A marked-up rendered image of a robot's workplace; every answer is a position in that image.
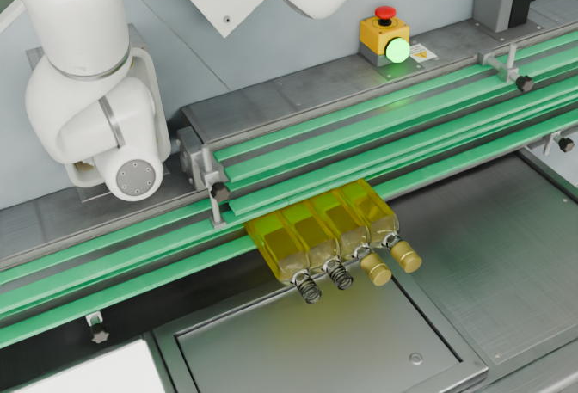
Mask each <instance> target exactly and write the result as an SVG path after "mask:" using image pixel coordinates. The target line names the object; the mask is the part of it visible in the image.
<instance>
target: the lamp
mask: <svg viewBox="0 0 578 393"><path fill-rule="evenodd" d="M384 55H385V56H386V57H387V58H388V59H390V60H392V61H393V62H395V63H398V62H402V61H404V60H405V59H406V58H407V57H408V55H409V44H408V43H407V42H406V41H405V40H404V39H403V38H401V37H394V38H392V39H390V40H389V41H388V42H387V44H386V46H385V48H384Z"/></svg>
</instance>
